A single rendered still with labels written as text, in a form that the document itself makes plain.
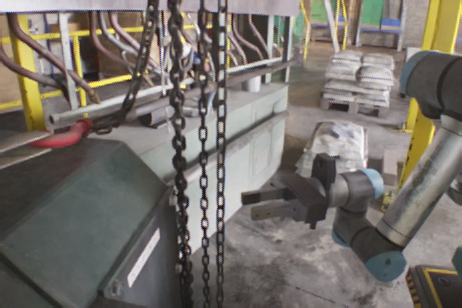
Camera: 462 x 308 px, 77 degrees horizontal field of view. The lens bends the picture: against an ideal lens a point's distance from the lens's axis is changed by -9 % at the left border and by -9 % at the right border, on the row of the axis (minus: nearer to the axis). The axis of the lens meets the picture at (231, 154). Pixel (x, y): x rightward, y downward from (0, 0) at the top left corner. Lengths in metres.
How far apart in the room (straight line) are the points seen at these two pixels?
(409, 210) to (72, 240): 0.58
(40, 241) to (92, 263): 0.05
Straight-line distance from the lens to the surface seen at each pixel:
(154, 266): 0.46
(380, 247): 0.72
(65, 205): 0.37
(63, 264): 0.33
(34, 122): 2.54
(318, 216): 0.67
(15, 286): 0.31
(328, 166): 0.67
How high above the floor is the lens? 1.01
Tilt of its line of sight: 24 degrees down
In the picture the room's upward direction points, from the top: 1 degrees clockwise
